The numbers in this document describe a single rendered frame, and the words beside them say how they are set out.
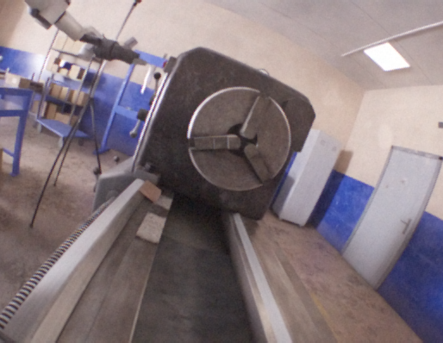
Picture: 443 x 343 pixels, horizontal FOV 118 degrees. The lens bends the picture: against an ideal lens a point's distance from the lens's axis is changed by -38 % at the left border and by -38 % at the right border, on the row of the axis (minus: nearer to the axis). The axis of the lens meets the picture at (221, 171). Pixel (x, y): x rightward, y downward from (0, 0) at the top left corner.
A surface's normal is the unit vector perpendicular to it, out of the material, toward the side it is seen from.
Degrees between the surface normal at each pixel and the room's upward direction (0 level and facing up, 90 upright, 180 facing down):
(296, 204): 90
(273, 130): 90
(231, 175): 90
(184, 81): 90
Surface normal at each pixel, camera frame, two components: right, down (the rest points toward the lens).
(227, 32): 0.09, 0.23
